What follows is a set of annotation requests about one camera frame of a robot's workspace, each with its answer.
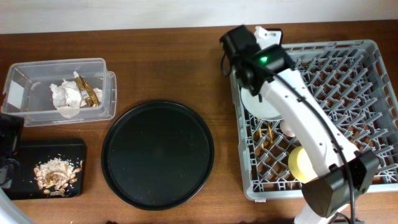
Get grey dishwasher rack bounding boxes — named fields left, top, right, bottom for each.
left=230, top=40, right=397, bottom=202

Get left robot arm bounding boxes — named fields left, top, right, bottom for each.
left=1, top=113, right=34, bottom=224

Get round black serving tray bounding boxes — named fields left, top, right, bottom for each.
left=101, top=100, right=215, bottom=211

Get black rectangular tray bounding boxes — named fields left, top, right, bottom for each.
left=4, top=139, right=87, bottom=200

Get pink cup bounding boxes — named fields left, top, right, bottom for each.
left=280, top=120, right=295, bottom=138

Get clear plastic waste bin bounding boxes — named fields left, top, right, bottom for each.
left=1, top=58, right=117, bottom=127

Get gold foil wrapper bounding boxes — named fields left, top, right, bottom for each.
left=73, top=72, right=100, bottom=107

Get white tissue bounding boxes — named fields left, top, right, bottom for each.
left=50, top=80, right=87, bottom=118

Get wooden chopstick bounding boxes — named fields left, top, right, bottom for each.
left=267, top=121, right=274, bottom=144
left=257, top=119, right=263, bottom=139

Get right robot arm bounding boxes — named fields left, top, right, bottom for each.
left=220, top=25, right=379, bottom=223

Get grey plate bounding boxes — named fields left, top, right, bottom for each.
left=241, top=88, right=282, bottom=121

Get food scraps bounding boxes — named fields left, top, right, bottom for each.
left=33, top=154, right=84, bottom=197

